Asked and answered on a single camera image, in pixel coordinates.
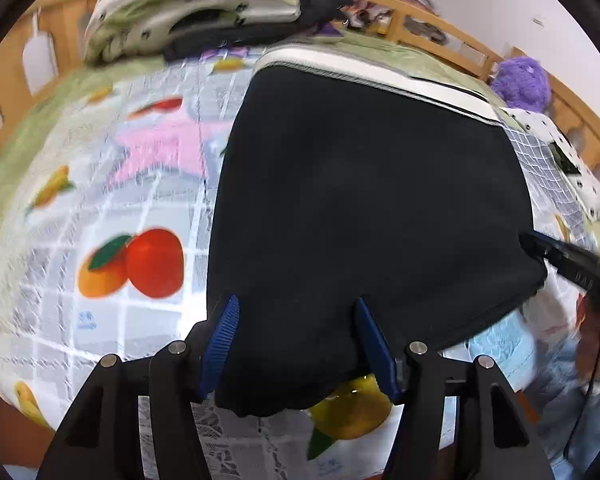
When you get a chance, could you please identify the black pants with white stripe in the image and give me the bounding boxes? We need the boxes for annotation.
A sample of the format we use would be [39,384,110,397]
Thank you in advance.
[207,44,546,416]

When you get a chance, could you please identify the person's right hand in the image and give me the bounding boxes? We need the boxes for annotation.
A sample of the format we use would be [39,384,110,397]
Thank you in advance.
[576,295,600,396]

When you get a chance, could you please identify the green fleece blanket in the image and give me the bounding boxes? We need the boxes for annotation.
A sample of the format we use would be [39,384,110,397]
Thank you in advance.
[0,29,527,281]

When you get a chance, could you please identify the wooden bed frame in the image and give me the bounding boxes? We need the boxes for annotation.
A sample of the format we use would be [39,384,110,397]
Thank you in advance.
[0,0,600,168]

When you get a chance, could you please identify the white dotted pillow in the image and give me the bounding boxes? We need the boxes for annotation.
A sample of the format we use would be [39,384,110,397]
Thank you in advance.
[502,107,600,222]

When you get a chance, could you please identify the fruit print bed sheet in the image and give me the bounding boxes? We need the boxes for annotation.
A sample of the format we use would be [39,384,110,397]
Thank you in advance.
[0,49,600,479]

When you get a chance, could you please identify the black clothes pile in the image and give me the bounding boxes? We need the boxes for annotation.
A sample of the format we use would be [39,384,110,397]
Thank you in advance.
[162,0,353,62]

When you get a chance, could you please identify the purple plush toy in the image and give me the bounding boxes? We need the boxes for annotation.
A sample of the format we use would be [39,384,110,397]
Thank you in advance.
[490,56,552,113]

